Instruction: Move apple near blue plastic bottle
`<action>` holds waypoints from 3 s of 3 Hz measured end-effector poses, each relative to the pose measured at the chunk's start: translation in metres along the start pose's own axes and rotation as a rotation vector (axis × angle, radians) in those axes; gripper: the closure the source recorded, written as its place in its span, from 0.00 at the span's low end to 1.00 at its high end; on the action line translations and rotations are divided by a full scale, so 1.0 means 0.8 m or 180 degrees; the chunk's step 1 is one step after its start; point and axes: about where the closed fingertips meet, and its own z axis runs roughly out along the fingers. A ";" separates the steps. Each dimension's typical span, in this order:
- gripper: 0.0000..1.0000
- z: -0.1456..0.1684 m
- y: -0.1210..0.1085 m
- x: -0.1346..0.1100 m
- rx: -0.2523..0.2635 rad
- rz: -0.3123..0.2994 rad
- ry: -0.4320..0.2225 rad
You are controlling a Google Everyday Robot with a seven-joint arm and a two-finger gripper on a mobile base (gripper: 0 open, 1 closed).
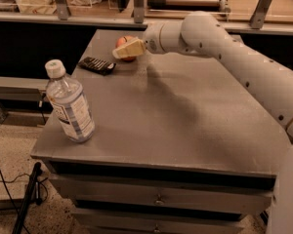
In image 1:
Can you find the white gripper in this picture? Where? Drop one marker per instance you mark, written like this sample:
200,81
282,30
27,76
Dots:
151,40

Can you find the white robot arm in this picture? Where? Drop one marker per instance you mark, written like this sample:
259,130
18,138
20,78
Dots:
269,82

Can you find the clear plastic water bottle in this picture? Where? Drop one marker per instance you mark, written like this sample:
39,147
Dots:
70,105

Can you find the black chocolate bar packet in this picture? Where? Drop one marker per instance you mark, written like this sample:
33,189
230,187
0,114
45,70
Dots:
96,65

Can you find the grey drawer cabinet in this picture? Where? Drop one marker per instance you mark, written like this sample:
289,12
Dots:
176,126

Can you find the black tripod leg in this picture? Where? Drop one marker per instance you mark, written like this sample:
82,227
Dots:
33,180

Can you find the grey metal shelf rail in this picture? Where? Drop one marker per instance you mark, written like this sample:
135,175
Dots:
232,27

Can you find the upper drawer handle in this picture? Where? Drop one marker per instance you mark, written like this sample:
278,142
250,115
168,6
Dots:
159,201

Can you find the drawer handle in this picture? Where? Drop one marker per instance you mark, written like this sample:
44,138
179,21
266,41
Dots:
156,229
159,201

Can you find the lower drawer handle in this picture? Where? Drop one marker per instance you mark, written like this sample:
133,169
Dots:
156,229

